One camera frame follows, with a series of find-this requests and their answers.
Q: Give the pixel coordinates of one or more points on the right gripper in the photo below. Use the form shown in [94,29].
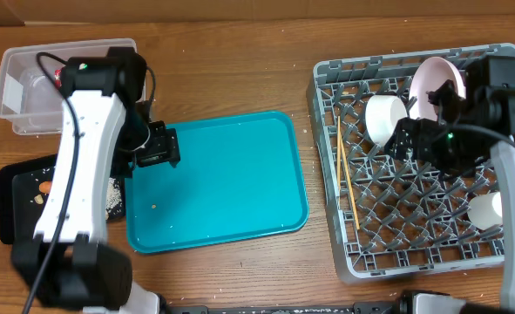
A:
[426,138]

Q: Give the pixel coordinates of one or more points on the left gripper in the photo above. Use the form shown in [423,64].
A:
[163,148]

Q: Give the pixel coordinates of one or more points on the rice pile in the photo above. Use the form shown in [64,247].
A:
[115,208]

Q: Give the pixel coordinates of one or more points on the white cup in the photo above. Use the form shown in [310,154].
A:
[486,210]

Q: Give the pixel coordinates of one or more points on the wooden chopstick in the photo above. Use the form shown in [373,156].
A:
[349,182]
[338,159]

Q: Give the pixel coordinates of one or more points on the orange carrot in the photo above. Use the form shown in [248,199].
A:
[45,187]

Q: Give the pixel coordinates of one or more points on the peanut shells pile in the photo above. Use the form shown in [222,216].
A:
[38,199]

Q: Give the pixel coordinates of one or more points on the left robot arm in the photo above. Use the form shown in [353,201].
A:
[107,130]

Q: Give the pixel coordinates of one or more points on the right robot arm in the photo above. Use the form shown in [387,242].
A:
[460,121]

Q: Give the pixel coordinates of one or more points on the grey dishwasher rack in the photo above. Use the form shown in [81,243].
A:
[411,221]

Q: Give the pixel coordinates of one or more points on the teal serving tray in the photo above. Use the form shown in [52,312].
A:
[239,177]

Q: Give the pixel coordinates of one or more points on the clear plastic bin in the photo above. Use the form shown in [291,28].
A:
[27,98]

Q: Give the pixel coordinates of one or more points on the black tray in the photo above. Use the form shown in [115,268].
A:
[18,186]

